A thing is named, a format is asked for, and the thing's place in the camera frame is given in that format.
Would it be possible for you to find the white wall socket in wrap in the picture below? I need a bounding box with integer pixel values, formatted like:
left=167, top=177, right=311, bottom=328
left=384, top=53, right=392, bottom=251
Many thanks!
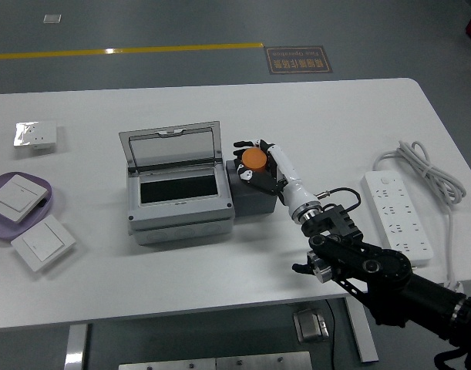
left=13, top=120, right=58, bottom=150

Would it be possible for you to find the orange cylinder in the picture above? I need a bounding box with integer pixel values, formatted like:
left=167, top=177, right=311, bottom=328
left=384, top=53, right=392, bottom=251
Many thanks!
left=241, top=148, right=267, bottom=173

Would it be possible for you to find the brown floor sign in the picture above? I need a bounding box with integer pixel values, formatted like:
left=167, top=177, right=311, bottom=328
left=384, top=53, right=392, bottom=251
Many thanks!
left=264, top=45, right=333, bottom=75

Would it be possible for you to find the purple tray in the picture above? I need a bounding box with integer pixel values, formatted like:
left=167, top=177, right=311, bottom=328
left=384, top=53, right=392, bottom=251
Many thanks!
left=0, top=171, right=54, bottom=242

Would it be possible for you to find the white table leg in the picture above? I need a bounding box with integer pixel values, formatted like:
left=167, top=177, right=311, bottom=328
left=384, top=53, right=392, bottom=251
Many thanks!
left=63, top=324, right=89, bottom=370
left=343, top=296, right=379, bottom=363

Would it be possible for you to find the black floor cable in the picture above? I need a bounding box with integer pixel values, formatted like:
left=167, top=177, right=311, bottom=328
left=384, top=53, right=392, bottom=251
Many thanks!
left=325, top=299, right=336, bottom=370

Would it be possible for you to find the white power strip cord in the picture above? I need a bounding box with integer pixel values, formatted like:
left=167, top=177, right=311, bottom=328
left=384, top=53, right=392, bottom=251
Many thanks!
left=372, top=140, right=469, bottom=290

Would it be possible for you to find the grey junction box clear lid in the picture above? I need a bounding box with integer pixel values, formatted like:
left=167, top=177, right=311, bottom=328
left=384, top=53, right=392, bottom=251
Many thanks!
left=118, top=120, right=235, bottom=247

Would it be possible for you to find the metal floor socket box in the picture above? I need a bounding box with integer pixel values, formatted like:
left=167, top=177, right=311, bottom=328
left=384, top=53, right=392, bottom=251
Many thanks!
left=292, top=308, right=331, bottom=344

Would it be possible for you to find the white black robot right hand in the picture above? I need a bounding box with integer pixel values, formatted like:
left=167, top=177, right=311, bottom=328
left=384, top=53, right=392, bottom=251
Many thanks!
left=233, top=138, right=323, bottom=220

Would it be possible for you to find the dark grey cube with hole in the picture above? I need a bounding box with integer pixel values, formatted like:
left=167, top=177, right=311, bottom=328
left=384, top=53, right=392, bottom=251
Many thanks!
left=226, top=160, right=279, bottom=219

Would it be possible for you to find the white wall switch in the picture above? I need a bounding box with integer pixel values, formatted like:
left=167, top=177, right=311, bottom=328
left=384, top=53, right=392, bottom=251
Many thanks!
left=0, top=173, right=52, bottom=224
left=10, top=214, right=77, bottom=273

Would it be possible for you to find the grey metal base plate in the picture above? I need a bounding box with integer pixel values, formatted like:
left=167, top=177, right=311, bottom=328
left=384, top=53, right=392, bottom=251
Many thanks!
left=118, top=351, right=313, bottom=370

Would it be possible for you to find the yellow floor tape line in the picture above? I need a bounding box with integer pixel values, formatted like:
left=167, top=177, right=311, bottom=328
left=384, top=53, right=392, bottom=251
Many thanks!
left=0, top=42, right=264, bottom=61

